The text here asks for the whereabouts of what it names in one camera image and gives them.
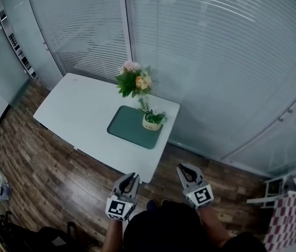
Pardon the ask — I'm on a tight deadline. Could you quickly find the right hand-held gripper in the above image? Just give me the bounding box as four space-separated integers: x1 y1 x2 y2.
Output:
176 163 215 210

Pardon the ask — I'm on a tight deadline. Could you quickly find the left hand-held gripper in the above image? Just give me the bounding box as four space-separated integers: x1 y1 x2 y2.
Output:
105 172 141 223

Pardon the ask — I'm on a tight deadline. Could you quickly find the green tray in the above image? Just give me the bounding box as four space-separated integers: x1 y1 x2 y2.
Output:
107 105 163 150

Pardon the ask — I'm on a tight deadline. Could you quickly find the small potted green plant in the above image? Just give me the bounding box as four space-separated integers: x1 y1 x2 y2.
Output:
137 97 168 132

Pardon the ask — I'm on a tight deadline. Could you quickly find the person's right forearm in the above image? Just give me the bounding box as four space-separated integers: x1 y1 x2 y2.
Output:
198 206 230 248

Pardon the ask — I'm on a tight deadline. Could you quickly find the person's left forearm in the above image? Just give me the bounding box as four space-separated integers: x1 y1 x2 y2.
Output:
102 218 124 252

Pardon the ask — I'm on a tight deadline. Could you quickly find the person's torso in dark shirt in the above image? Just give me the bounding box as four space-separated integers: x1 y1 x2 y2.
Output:
123 202 267 252

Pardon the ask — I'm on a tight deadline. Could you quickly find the white chair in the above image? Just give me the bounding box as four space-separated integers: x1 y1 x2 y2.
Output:
246 175 296 209

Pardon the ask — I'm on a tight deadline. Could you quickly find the white vase with flowers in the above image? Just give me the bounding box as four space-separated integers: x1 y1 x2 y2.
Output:
115 60 160 107

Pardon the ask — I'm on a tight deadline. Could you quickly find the black office chair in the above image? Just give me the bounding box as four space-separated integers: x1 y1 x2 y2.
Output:
0 206 99 252

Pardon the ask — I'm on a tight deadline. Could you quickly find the checkered red white box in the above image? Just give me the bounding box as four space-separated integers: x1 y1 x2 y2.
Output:
265 190 296 252

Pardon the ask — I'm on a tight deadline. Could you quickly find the white table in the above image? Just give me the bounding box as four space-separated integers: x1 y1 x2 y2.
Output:
26 0 296 167

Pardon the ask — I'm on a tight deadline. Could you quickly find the storage shelf behind glass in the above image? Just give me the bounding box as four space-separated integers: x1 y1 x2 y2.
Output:
0 3 39 80

